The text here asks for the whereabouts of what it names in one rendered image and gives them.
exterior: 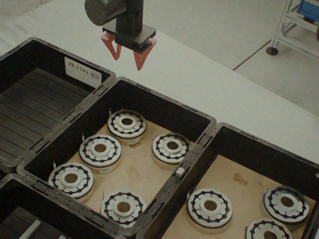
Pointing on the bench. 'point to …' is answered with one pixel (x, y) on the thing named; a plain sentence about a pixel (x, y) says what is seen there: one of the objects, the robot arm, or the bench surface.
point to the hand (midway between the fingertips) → (128, 61)
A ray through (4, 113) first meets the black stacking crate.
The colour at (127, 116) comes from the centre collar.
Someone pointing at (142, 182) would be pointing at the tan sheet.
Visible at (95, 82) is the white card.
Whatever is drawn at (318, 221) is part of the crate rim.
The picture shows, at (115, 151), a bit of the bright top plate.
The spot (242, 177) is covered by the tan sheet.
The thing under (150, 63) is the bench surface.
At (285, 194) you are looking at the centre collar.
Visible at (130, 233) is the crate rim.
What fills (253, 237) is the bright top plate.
